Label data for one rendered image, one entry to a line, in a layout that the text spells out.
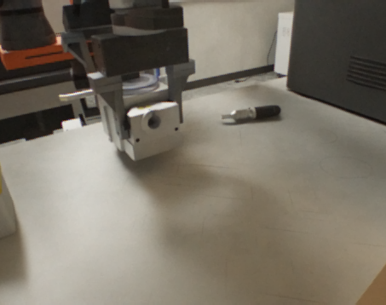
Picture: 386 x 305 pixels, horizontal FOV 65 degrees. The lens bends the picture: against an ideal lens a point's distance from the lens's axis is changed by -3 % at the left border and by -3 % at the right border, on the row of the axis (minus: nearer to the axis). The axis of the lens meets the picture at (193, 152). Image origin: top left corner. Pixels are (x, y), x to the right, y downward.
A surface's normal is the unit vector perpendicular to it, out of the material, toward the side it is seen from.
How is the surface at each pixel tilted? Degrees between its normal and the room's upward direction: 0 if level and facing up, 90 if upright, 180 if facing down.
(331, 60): 90
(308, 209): 0
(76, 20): 50
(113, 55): 90
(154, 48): 90
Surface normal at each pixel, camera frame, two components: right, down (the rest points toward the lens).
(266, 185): -0.04, -0.87
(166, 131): 0.52, 0.40
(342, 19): -0.85, 0.29
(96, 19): 0.38, -0.25
